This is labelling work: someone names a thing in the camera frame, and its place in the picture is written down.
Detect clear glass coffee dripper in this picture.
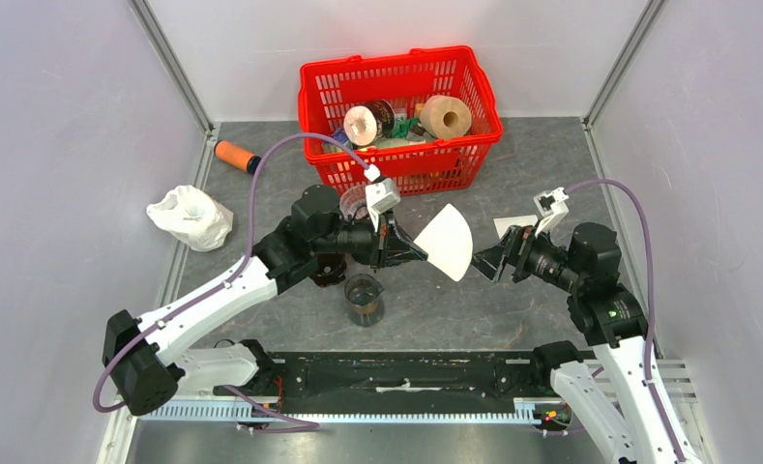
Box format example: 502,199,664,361
339,185,368,219

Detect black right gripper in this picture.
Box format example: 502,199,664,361
462,218,585,293

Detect small glass measuring beaker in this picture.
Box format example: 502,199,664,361
344,274,385,328

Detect blue small box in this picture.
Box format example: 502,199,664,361
322,128,354,154

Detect white paper coffee filter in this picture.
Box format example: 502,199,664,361
414,204,473,282
493,215,538,239

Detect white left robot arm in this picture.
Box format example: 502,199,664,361
98,185,428,416

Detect white crumpled plastic bag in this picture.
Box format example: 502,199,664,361
146,185,234,252

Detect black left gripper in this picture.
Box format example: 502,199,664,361
312,208,427,274

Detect red plastic shopping basket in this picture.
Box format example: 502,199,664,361
298,45,503,196

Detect brown plastic coffee dripper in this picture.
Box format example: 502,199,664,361
310,253,347,288

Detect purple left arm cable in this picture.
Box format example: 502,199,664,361
92,132,379,413

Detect beige tape roll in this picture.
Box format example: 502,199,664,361
419,95,472,140

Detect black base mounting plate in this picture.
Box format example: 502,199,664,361
240,351,555,415

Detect green packet in basket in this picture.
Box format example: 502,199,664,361
390,117,426,139

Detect orange cylindrical bottle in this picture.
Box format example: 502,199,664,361
214,140,262,174

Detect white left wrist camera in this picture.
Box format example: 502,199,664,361
364,164,400,231

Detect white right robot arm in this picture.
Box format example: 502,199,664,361
472,222,702,463

